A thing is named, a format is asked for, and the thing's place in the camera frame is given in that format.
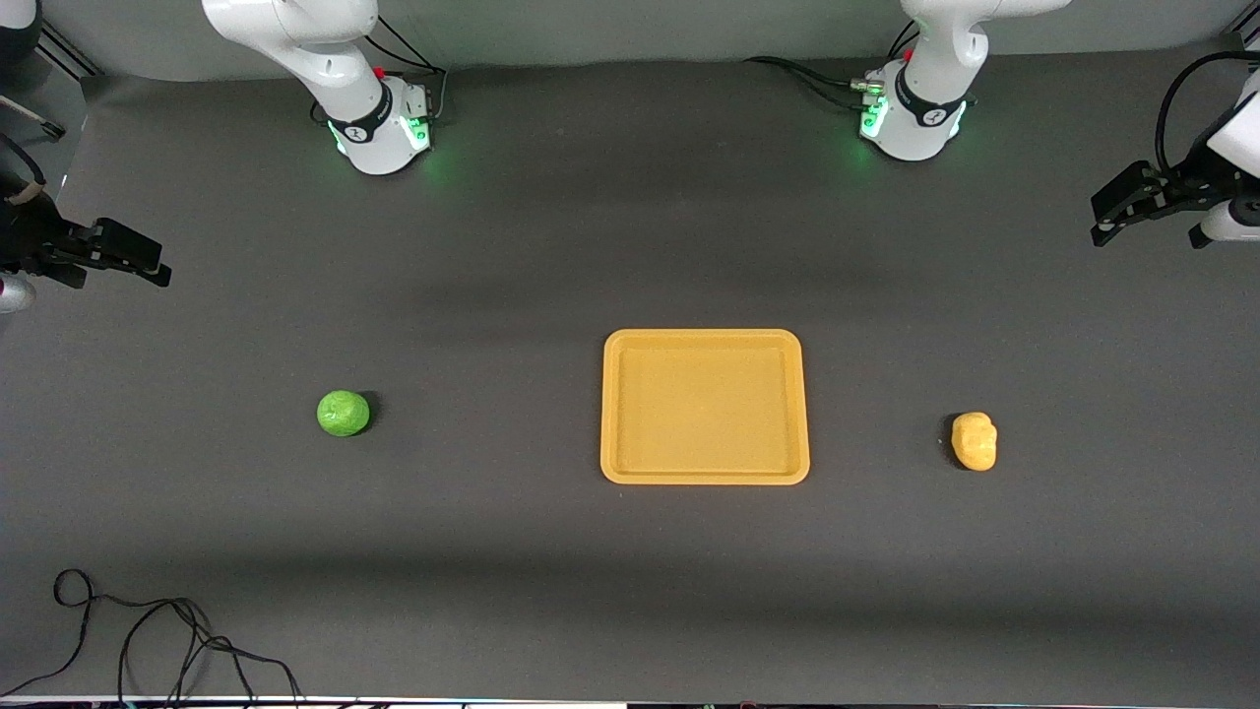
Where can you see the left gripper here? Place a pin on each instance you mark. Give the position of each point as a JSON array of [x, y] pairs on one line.
[[1188, 184]]

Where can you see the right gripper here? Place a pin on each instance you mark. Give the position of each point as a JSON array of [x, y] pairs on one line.
[[30, 239]]

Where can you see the green apple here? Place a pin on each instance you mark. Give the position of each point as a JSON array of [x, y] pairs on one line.
[[343, 414]]

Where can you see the yellow potato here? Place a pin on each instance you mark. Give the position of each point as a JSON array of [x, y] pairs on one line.
[[975, 443]]

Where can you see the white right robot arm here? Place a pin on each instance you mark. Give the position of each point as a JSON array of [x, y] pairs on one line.
[[345, 59]]

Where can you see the orange plastic tray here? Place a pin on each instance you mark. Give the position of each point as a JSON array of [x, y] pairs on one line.
[[704, 409]]

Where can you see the black metal rail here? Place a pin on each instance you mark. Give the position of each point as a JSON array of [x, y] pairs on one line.
[[71, 51], [1248, 25]]

